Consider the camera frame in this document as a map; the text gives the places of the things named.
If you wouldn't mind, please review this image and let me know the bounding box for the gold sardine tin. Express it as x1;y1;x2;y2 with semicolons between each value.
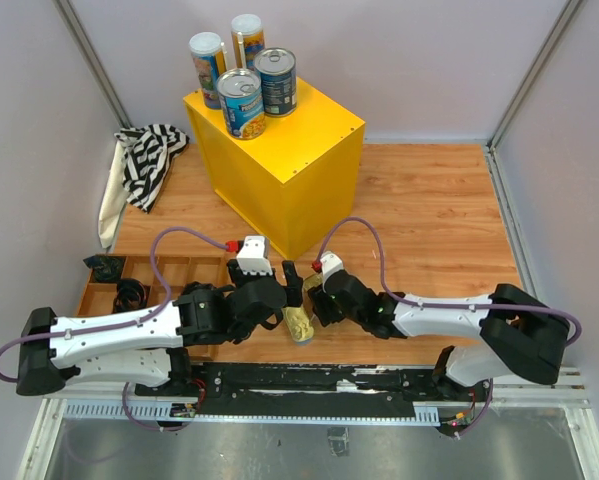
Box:
302;273;323;299
282;306;314;345

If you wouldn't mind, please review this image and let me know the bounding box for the corn can with pull tab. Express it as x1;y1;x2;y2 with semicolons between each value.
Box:
216;68;266;140

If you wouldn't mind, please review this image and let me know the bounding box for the blue short can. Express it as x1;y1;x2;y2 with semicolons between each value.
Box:
253;48;297;117

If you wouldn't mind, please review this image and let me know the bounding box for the tall can orange label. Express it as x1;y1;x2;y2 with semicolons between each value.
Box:
189;32;227;110

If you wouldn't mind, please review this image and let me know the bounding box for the tall can mixed beans label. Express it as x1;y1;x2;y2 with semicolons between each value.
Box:
231;14;265;70

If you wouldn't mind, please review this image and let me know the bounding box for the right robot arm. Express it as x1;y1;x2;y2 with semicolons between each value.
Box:
307;270;580;400

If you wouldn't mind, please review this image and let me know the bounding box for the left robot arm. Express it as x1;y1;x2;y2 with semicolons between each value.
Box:
16;260;303;396

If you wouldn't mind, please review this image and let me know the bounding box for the wooden compartment tray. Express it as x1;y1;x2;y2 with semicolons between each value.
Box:
76;254;228;362

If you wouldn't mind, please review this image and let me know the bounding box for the yellow cabinet box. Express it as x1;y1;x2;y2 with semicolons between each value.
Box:
183;79;365;260

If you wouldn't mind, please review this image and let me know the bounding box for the dark patterned rolled cloth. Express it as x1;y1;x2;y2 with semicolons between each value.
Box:
83;254;124;283

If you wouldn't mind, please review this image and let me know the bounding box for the cream canvas bag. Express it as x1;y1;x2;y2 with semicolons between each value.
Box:
98;142;128;249

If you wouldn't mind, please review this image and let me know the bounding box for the striped black white cloth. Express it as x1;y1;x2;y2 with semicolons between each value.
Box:
115;124;189;214

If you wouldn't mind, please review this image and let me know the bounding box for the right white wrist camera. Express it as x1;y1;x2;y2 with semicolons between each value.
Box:
312;251;344;283

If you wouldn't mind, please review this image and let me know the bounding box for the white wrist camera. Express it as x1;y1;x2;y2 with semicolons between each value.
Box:
226;235;274;276
312;251;344;283

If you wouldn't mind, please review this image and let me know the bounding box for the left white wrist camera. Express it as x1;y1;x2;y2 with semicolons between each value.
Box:
226;235;274;276

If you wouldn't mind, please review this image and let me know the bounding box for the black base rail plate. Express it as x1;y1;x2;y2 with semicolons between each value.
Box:
134;362;495;416

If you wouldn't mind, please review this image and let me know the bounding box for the green yellow coiled cable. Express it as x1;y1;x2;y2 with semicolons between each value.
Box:
113;278;150;311

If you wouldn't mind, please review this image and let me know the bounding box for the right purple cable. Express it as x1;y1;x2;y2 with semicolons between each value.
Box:
318;217;583;436

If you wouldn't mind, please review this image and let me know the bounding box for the purple cable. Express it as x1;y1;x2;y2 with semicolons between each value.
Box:
0;227;230;434
318;217;583;436

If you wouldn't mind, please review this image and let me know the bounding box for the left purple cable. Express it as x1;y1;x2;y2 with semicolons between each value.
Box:
0;227;230;434

